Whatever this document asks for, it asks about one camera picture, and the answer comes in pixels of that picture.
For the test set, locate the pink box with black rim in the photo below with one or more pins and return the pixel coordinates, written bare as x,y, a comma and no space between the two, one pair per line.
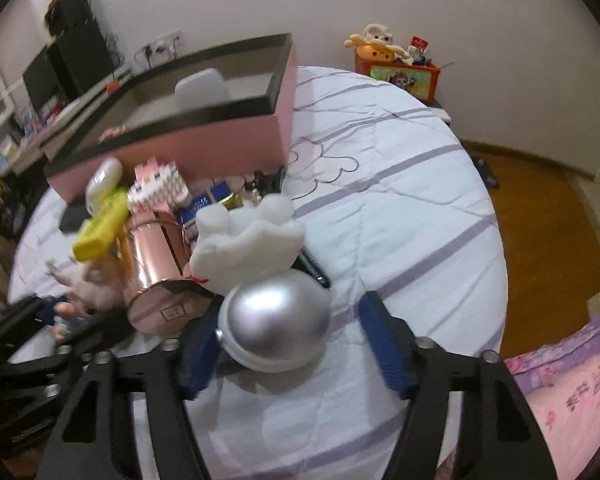
205,145

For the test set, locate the yellow highlighter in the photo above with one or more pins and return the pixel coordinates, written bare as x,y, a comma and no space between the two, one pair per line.
100,225

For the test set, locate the orange toy box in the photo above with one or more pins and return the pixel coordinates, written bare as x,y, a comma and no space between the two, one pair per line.
405,80

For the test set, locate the white earbuds case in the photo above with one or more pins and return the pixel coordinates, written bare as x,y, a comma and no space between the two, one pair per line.
102,180

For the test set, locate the black monitor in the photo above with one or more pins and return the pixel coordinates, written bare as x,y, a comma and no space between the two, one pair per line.
40,77

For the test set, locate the silver round dome object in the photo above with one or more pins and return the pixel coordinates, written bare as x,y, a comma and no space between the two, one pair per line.
275,320

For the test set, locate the small red white figure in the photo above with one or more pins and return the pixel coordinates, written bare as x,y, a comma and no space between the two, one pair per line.
419,50

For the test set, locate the rose gold cylinder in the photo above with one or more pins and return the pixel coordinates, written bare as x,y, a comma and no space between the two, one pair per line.
152,265

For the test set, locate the black remote control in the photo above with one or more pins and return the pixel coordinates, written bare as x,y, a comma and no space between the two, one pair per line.
312,267

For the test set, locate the small blue box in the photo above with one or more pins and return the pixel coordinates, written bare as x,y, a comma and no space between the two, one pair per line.
200,210

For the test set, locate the small dark object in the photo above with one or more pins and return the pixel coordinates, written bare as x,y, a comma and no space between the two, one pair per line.
270,182

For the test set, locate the white rounded object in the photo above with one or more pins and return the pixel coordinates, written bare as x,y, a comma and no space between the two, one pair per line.
202,90

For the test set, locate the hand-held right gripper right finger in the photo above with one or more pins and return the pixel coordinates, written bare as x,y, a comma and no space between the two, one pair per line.
386,350

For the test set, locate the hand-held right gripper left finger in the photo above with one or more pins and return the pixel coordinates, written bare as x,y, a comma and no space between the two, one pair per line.
200,360

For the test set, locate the white wall power outlet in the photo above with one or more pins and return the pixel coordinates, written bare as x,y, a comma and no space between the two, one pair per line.
157,47

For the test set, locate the white paw plush toy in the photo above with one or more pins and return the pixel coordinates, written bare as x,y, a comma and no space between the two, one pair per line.
250,245

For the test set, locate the dark slipper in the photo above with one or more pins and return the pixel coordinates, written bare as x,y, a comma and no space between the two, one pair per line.
485,172

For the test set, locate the white desk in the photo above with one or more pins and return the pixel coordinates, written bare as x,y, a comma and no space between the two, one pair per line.
45,135

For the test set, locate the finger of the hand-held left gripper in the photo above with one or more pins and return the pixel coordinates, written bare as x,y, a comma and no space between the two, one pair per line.
15,312
80,340

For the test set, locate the pink white block figure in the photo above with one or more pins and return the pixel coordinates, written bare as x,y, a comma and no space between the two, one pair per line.
162,180

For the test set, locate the pink cloth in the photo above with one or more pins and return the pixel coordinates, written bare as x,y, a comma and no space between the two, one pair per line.
570,400

